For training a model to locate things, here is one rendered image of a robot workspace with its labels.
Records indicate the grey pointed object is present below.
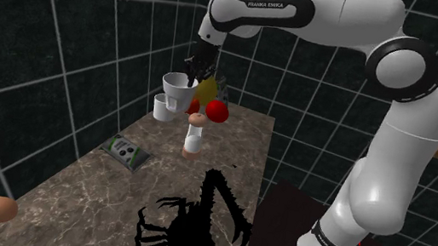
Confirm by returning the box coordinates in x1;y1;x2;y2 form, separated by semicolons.
214;76;233;106

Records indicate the grey printed pouch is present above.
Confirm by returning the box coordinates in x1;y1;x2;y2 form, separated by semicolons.
96;131;156;175

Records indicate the small white cup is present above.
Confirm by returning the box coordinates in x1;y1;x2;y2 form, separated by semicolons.
151;91;180;124

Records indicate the large white cup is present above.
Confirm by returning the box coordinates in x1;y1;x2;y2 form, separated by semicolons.
158;70;201;116

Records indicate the dark robot stand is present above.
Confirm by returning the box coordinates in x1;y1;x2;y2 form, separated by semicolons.
245;175;412;246

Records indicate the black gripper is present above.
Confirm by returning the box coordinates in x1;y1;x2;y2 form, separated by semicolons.
183;40;222;92

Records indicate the black spiky creature figure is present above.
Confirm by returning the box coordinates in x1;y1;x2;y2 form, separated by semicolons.
124;157;260;246

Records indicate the large red round fruit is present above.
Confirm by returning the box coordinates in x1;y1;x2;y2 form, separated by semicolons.
203;97;232;126

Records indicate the small red round fruit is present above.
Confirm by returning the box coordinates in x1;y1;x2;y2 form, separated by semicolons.
186;97;202;117

